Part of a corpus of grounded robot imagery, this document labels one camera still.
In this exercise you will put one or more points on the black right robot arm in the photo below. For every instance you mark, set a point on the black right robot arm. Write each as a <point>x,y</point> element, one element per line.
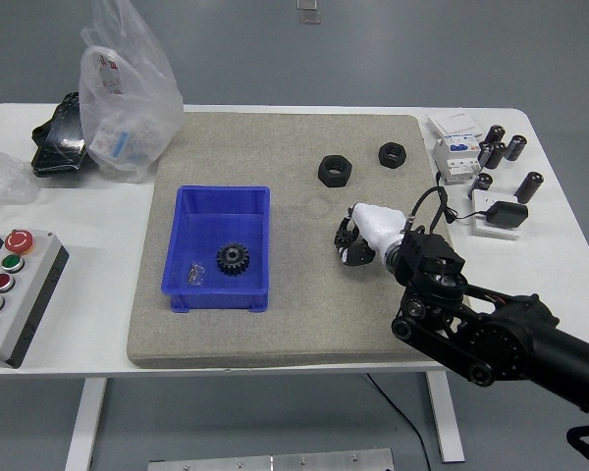
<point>510,338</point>

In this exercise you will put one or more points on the clear floor fixture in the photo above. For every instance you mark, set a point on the clear floor fixture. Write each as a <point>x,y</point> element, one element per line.
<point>308,17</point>

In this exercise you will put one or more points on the crumpled clear plastic wrap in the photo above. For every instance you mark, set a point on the crumpled clear plastic wrap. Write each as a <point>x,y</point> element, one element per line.
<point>0,181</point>

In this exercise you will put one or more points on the large black hex nut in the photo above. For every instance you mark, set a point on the large black hex nut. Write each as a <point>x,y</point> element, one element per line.
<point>324,176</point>

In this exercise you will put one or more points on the red emergency stop button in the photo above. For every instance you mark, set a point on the red emergency stop button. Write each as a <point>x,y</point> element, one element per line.
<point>18,240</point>

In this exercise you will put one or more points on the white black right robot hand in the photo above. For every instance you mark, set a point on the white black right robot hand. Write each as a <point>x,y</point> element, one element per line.
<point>380,225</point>

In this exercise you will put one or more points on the black wrapped plastic part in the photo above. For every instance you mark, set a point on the black wrapped plastic part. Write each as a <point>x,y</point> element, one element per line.
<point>59,142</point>

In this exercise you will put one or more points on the white socket plate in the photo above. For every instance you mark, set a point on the white socket plate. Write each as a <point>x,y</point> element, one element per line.
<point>483,198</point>

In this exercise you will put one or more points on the black power adapter plug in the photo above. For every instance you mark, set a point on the black power adapter plug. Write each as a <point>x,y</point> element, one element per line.
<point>508,214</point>

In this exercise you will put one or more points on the flat white switch panel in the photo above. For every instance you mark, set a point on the flat white switch panel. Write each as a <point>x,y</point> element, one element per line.
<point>449,121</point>

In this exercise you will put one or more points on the grey push-button control box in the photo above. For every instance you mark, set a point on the grey push-button control box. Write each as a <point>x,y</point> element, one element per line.
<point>34,304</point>

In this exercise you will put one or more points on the black cylindrical capacitor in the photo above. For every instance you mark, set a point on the black cylindrical capacitor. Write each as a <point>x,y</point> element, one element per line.
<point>482,182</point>
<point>529,186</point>
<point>485,152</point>
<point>517,147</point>
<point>496,133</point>
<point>497,156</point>

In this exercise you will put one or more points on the red push button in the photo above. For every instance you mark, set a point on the red push button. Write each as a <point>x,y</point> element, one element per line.
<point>2,282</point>

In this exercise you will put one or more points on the small black gear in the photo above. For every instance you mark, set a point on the small black gear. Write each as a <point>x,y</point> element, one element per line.
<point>342,239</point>

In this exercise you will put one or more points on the white circuit breaker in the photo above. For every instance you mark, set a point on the white circuit breaker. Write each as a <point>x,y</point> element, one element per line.
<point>454,157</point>

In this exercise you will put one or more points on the blue plastic box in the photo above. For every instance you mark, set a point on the blue plastic box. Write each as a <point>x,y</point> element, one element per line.
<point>216,230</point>

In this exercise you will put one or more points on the white blue small carton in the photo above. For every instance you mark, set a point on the white blue small carton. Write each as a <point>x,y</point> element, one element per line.
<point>110,142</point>

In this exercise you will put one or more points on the clear packet of screws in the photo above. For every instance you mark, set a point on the clear packet of screws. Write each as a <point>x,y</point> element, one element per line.
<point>196,275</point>

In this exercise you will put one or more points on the large black gear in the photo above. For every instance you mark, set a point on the large black gear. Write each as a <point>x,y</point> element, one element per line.
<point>223,267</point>

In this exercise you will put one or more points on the clear plastic bag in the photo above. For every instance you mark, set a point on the clear plastic bag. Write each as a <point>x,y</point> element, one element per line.
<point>127,98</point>

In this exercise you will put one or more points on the grey-brown mat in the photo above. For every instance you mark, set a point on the grey-brown mat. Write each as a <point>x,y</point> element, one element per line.
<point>275,333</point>

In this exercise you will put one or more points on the white table leg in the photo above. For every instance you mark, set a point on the white table leg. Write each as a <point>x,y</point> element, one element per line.
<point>86,422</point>
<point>444,417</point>

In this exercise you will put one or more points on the green push button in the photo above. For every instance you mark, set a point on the green push button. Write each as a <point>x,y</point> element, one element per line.
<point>12,262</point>

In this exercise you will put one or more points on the small black hex nut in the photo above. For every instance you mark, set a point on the small black hex nut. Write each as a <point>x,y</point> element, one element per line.
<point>384,159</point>

